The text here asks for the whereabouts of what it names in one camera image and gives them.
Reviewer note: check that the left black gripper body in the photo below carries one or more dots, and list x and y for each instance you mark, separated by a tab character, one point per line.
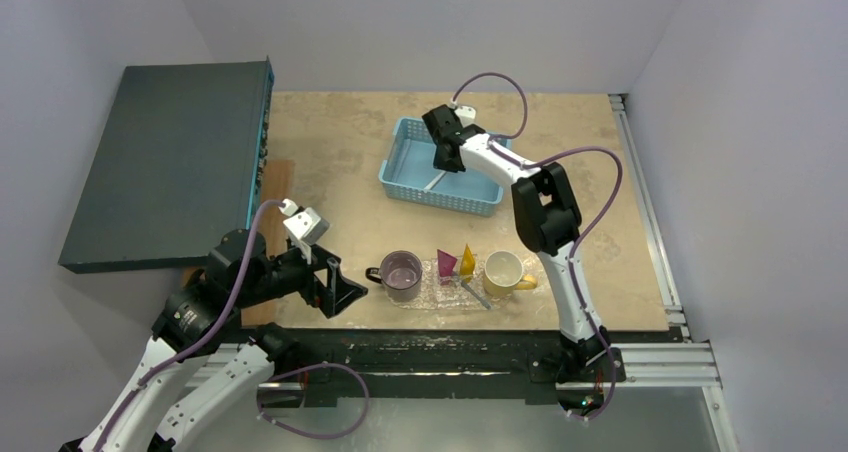
291	272

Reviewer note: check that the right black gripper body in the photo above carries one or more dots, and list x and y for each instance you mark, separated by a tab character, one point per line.
448	140

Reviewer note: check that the light blue perforated basket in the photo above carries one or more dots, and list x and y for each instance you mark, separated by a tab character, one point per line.
409	167

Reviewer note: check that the purple translucent mug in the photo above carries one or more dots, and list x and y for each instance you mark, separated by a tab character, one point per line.
400	273

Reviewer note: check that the pink toothpaste tube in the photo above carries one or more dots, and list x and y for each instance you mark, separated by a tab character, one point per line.
446	265

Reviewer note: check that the clear textured oval tray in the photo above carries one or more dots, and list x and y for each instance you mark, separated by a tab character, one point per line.
450	297

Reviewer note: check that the yellow toothpaste tube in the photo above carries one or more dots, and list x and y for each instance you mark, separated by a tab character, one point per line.
467	265

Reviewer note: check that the grey toothbrush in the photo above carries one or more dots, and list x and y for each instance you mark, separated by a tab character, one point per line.
467	287

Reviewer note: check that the yellow mug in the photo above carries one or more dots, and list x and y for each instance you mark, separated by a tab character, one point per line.
504	273

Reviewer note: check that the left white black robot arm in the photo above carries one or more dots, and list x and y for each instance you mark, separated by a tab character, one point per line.
153	412

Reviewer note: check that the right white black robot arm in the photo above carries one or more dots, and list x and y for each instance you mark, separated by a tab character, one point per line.
547	220

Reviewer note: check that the dark grey flat box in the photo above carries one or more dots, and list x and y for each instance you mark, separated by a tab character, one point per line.
179	164

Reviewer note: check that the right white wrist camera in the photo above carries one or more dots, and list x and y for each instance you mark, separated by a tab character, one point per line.
465	113

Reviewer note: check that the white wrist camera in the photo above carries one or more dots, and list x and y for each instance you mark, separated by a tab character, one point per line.
465	113
304	227

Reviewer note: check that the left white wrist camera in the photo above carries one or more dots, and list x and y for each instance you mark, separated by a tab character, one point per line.
304	227

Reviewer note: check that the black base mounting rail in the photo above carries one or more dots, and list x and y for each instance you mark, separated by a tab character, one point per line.
453	364

